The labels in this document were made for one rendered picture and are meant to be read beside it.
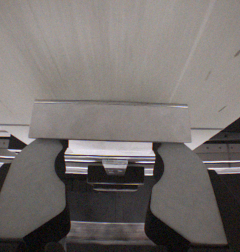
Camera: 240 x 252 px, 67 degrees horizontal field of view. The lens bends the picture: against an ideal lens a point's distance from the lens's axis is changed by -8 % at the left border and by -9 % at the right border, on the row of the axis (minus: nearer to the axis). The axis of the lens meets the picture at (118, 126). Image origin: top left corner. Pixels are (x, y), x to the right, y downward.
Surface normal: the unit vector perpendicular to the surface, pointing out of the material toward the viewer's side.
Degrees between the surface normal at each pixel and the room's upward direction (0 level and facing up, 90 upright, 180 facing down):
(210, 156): 90
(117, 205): 90
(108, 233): 90
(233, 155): 90
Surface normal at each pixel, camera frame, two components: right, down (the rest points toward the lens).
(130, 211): 0.00, -0.34
